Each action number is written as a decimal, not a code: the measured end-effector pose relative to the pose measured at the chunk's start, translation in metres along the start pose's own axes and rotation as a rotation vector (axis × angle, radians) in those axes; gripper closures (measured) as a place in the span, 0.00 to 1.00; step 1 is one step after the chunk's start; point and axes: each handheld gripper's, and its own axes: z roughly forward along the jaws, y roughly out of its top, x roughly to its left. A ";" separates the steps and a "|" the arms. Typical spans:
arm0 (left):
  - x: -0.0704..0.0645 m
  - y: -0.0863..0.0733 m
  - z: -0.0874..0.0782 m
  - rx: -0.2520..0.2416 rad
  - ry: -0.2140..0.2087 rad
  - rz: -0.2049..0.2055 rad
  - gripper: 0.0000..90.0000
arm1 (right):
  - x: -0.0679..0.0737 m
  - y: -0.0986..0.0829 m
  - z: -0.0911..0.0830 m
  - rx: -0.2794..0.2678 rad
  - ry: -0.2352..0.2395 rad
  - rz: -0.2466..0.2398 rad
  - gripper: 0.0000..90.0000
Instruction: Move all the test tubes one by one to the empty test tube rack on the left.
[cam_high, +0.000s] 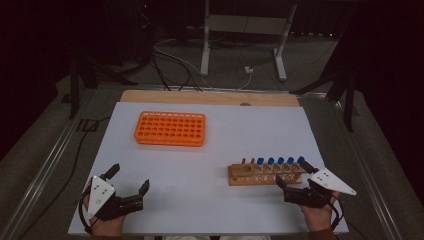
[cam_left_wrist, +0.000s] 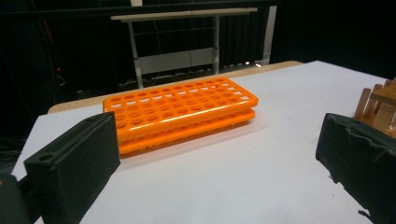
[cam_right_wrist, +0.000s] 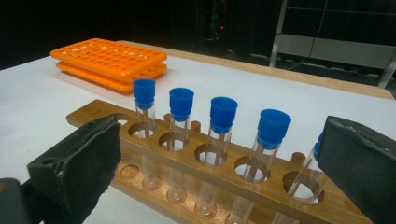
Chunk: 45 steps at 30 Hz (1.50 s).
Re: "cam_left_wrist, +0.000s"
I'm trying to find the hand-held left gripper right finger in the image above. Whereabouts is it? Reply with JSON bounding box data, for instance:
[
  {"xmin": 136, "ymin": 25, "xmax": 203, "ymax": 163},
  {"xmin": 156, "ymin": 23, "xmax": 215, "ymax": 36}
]
[{"xmin": 315, "ymin": 112, "xmax": 396, "ymax": 224}]

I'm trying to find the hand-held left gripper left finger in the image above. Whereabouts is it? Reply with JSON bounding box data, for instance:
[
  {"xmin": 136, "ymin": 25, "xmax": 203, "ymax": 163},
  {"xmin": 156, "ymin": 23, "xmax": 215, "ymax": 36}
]
[{"xmin": 23, "ymin": 111, "xmax": 121, "ymax": 224}]

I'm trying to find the wooden test tube rack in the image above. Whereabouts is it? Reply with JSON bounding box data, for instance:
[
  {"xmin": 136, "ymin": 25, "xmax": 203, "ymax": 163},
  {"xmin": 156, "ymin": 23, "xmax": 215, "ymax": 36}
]
[{"xmin": 353, "ymin": 76, "xmax": 396, "ymax": 139}]

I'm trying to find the orange plastic test tube rack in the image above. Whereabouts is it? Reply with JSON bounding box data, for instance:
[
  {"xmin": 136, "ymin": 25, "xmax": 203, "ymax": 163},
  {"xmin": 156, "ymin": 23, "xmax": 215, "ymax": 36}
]
[{"xmin": 102, "ymin": 77, "xmax": 260, "ymax": 156}]

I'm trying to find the white table sheet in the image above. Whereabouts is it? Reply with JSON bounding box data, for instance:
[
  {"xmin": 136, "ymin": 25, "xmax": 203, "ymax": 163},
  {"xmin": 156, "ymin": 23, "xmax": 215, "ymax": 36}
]
[{"xmin": 11, "ymin": 60, "xmax": 389, "ymax": 224}]

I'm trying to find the white desk frame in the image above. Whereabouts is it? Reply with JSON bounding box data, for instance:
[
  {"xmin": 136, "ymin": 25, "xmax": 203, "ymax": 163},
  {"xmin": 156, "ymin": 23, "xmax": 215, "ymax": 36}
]
[{"xmin": 110, "ymin": 7, "xmax": 260, "ymax": 90}]

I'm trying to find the white upright post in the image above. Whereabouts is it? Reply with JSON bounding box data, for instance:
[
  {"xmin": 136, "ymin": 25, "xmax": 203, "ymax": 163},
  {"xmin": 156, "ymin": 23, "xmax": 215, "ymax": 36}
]
[{"xmin": 262, "ymin": 5, "xmax": 278, "ymax": 65}]

